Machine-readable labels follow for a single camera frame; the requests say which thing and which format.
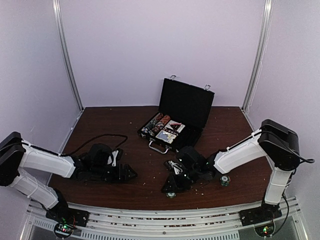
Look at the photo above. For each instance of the black poker set case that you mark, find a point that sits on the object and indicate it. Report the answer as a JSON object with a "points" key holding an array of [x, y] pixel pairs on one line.
{"points": [[186, 104]]}

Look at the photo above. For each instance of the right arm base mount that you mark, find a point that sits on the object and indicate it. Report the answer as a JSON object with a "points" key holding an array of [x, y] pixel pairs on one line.
{"points": [[262, 218]]}

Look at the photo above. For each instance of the teal chip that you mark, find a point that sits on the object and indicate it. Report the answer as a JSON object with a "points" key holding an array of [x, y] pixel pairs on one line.
{"points": [[171, 195]]}

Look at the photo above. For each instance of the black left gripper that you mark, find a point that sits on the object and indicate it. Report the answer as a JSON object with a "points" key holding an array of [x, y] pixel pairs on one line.
{"points": [[119, 176]]}

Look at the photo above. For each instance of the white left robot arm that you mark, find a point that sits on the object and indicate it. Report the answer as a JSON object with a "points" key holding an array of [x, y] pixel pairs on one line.
{"points": [[18, 157]]}

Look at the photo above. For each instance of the row of poker chips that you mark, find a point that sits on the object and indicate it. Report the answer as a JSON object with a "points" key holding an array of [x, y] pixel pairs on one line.
{"points": [[148, 128], [159, 125]]}

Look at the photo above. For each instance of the right aluminium frame post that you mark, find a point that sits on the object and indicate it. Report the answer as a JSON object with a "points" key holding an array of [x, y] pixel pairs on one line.
{"points": [[261, 47]]}

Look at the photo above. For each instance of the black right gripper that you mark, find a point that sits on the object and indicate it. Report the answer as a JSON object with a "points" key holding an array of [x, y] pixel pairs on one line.
{"points": [[175, 186]]}

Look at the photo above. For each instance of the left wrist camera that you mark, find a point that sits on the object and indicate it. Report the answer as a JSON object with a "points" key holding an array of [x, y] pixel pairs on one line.
{"points": [[103, 156]]}

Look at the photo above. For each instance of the aluminium frame post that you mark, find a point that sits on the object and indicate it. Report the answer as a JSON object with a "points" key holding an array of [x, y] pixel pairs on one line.
{"points": [[261, 47], [65, 53]]}

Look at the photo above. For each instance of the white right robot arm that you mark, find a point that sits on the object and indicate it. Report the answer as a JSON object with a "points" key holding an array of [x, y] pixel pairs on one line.
{"points": [[271, 140]]}

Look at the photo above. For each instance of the blue yellow card deck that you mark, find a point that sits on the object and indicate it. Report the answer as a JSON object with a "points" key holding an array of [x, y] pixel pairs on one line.
{"points": [[166, 136]]}

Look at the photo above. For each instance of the triangular all-in button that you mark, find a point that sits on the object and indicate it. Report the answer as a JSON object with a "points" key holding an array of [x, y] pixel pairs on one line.
{"points": [[173, 125]]}

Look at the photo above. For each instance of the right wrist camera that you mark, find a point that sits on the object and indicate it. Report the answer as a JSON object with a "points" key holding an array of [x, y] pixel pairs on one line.
{"points": [[189, 157]]}

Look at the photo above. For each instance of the right row of poker chips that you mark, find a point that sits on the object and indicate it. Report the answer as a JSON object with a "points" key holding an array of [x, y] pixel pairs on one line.
{"points": [[159, 125]]}

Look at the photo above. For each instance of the white card deck box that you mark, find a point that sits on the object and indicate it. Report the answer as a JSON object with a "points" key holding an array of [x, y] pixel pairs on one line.
{"points": [[171, 131]]}

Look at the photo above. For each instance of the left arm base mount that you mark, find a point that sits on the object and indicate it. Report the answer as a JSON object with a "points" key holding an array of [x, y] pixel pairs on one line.
{"points": [[68, 219]]}

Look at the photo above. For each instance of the green poker chip stack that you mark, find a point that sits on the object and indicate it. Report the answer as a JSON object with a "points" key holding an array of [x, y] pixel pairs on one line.
{"points": [[225, 180]]}

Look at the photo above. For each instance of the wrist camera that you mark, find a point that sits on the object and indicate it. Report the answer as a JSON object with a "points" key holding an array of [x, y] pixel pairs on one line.
{"points": [[103, 156], [189, 157]]}

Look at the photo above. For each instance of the left aluminium frame post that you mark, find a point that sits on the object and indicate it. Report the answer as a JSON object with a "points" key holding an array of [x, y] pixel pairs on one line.
{"points": [[65, 53]]}

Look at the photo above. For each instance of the left row of poker chips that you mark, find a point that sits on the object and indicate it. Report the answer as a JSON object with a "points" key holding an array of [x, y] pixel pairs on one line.
{"points": [[148, 128]]}

